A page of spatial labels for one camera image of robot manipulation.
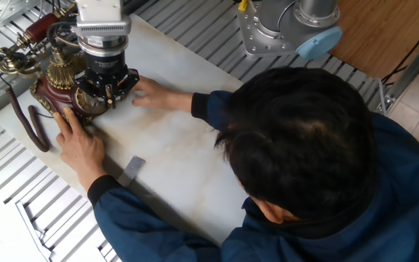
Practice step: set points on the small grey metal stand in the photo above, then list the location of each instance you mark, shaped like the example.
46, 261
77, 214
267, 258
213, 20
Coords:
133, 169

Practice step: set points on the left forearm in blue sleeve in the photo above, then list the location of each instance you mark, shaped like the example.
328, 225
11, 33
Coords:
140, 225

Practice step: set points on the person's right hand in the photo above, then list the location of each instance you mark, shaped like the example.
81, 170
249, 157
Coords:
162, 97

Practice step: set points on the person's left hand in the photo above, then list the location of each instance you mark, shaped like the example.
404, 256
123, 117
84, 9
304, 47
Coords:
80, 149

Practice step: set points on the grey finned metal block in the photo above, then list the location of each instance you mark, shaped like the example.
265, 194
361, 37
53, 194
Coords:
102, 27

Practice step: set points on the white marble pattern board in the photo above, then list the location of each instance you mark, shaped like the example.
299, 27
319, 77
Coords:
176, 145

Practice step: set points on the antique red brass rotary phone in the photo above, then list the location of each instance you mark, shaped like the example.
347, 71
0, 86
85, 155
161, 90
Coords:
55, 98

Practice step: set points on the brass and red phone handset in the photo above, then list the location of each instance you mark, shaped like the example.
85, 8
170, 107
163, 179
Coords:
13, 62

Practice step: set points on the person torso in blue jacket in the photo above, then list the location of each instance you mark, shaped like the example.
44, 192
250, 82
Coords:
406, 218

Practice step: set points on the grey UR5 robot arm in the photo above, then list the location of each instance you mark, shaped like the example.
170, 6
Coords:
315, 14

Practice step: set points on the aluminium frame beam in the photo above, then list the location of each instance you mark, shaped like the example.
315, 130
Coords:
413, 65

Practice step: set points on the yellow plug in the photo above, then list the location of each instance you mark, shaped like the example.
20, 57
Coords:
243, 5

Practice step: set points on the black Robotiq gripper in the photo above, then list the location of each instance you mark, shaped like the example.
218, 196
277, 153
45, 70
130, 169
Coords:
105, 63

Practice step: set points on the person head with black hair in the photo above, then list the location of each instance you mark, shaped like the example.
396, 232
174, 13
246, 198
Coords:
297, 145

